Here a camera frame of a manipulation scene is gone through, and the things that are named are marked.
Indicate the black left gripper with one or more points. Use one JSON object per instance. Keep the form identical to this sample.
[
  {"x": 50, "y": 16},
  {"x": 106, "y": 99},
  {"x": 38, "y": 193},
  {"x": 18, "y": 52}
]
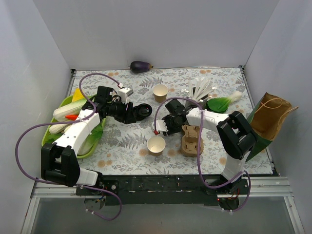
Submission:
[{"x": 129, "y": 112}]

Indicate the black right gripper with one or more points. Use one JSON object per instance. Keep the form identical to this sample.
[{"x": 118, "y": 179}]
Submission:
[{"x": 171, "y": 125}]

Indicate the black coffee cup lid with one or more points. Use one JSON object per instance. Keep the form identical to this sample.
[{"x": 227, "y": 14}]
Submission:
[{"x": 142, "y": 111}]

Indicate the brown paper coffee cup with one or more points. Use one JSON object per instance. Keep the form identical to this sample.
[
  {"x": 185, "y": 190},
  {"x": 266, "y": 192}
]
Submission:
[{"x": 156, "y": 145}]

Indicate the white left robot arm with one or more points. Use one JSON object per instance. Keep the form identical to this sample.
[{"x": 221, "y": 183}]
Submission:
[{"x": 59, "y": 162}]

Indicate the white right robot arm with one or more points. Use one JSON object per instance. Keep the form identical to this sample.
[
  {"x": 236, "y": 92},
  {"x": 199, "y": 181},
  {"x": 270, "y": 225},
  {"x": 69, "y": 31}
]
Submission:
[{"x": 236, "y": 134}]

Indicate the floral patterned table mat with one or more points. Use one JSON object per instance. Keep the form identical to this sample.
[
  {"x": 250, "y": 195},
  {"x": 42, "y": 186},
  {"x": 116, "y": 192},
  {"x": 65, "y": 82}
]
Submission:
[{"x": 122, "y": 150}]

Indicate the brown cardboard cup carrier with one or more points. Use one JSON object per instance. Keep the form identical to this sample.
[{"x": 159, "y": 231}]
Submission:
[{"x": 191, "y": 141}]

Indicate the grey straw holder cup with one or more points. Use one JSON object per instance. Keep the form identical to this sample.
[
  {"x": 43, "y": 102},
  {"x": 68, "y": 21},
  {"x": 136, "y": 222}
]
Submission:
[{"x": 201, "y": 102}]

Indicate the green bok choy toy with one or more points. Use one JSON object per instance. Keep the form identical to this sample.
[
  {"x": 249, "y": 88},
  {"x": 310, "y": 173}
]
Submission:
[{"x": 221, "y": 104}]

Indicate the purple eggplant toy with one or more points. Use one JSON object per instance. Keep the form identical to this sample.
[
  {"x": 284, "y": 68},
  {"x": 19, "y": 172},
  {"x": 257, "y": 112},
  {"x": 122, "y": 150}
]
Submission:
[{"x": 140, "y": 67}]

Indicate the yellow corn toy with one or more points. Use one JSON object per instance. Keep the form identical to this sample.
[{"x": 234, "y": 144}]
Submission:
[{"x": 77, "y": 95}]

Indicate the orange carrot toy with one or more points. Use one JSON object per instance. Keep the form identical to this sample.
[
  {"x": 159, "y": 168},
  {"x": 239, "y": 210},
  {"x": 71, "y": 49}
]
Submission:
[{"x": 71, "y": 117}]

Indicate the large napa cabbage toy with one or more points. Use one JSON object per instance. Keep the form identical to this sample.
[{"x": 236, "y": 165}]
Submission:
[{"x": 72, "y": 108}]

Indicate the green leafy lettuce toy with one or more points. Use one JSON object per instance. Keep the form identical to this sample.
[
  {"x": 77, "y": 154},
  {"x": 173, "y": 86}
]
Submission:
[{"x": 90, "y": 143}]

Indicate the white daikon radish toy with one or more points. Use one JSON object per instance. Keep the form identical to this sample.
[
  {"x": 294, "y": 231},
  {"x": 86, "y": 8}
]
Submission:
[{"x": 57, "y": 128}]

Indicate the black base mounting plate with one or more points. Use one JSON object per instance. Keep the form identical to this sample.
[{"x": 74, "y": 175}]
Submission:
[{"x": 162, "y": 189}]

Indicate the green plastic vegetable tray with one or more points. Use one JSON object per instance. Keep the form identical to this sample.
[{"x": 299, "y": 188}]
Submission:
[{"x": 50, "y": 138}]

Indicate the dark green paper bag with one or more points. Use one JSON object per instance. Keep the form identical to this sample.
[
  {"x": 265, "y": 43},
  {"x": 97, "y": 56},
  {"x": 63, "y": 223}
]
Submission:
[{"x": 258, "y": 146}]

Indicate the brown paper bag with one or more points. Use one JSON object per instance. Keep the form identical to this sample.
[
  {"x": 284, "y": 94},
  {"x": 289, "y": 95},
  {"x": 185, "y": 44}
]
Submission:
[{"x": 269, "y": 114}]

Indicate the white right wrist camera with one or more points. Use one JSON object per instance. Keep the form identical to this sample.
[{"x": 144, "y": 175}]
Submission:
[{"x": 159, "y": 126}]

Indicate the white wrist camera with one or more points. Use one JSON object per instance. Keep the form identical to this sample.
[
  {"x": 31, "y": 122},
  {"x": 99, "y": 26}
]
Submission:
[
  {"x": 159, "y": 126},
  {"x": 124, "y": 93}
]

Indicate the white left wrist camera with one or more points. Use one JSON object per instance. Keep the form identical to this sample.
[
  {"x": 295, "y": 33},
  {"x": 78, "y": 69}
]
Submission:
[{"x": 124, "y": 93}]

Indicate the aluminium frame rail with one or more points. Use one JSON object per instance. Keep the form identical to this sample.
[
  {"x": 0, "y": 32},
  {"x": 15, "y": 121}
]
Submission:
[{"x": 260, "y": 187}]

